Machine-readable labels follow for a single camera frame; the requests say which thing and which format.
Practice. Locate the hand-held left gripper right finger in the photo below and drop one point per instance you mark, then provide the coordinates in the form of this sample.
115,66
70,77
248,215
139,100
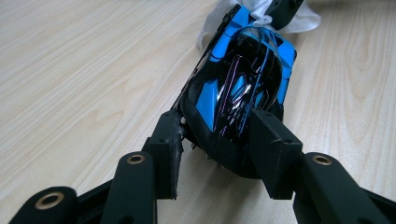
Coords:
277,155

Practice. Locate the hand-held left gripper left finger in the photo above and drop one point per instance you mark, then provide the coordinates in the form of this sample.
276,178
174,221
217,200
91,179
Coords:
165,155

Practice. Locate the white wet wipe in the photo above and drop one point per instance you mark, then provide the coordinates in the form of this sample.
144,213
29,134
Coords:
305,20

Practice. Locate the blue and black toy car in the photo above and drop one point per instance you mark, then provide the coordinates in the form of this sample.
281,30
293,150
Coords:
243,81

